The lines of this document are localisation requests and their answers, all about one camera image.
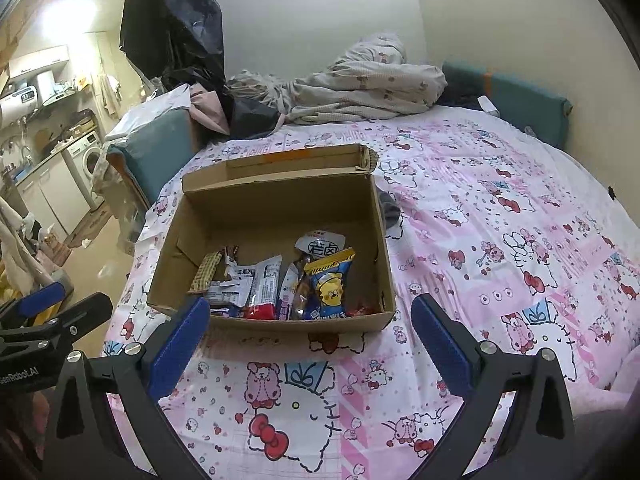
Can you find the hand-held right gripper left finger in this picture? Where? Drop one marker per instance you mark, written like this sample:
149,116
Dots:
180,347

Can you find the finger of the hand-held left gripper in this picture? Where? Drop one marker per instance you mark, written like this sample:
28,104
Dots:
75,317
40,299

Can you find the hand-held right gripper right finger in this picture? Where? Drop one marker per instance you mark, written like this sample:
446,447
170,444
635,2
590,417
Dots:
442,347

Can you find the white printed snack packet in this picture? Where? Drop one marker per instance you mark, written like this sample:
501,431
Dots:
230,287

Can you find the beige wafer packet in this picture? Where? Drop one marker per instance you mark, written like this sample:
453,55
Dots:
206,272

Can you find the red snack packet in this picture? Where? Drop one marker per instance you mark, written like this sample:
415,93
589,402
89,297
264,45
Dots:
360,310

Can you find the white red rice cake packet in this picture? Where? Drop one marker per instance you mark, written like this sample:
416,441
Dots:
265,282

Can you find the small brown snack packet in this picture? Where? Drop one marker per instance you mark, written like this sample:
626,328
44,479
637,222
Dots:
231,252

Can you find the blue puffed chips bag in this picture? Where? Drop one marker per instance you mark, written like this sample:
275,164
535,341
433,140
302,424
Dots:
327,290

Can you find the brown meat snack packet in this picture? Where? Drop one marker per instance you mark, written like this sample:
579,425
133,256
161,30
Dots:
300,295

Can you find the dark braised snack packet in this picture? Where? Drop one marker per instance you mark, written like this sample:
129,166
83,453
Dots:
320,246

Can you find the brown cardboard box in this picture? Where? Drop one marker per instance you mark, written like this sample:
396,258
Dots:
275,200

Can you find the beige hanging cloth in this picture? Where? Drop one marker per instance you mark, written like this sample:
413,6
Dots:
17,245

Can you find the white base cabinet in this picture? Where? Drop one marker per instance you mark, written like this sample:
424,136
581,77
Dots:
55,195

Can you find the clear plastic bag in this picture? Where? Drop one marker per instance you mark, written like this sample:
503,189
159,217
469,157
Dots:
125,220

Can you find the cartoon print bedsheet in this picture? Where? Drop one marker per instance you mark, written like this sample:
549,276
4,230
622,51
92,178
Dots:
500,220

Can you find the white washing machine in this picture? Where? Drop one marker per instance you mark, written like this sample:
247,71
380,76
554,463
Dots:
90,160

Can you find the dark grey cloth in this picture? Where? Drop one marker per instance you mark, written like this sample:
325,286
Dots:
390,207

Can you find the blue chair with cover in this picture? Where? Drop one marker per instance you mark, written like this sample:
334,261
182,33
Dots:
155,150

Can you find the pale pink cloth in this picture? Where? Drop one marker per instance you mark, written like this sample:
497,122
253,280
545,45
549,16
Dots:
629,385

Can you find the white water heater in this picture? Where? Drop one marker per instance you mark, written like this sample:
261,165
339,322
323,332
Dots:
20,105

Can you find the white plastic mailer bag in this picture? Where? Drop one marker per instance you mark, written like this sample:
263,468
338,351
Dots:
145,115

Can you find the white paper roll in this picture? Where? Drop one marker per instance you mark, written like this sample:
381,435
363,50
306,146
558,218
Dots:
46,86

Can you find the hanging white towel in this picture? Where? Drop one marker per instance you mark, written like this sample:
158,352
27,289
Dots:
110,94

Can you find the black plastic bag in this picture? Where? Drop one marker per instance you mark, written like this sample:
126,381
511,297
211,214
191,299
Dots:
250,115

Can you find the small white object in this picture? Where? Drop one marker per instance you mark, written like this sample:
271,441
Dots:
488,104

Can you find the teal padded bed board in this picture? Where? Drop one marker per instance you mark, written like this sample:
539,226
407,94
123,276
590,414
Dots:
520,100

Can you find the grey printed quilt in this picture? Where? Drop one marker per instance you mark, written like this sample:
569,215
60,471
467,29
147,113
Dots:
360,85

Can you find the black plastic sheet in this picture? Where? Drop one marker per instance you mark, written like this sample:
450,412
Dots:
170,20

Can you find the white wall cabinet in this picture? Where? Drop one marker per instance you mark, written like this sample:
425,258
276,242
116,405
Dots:
40,60

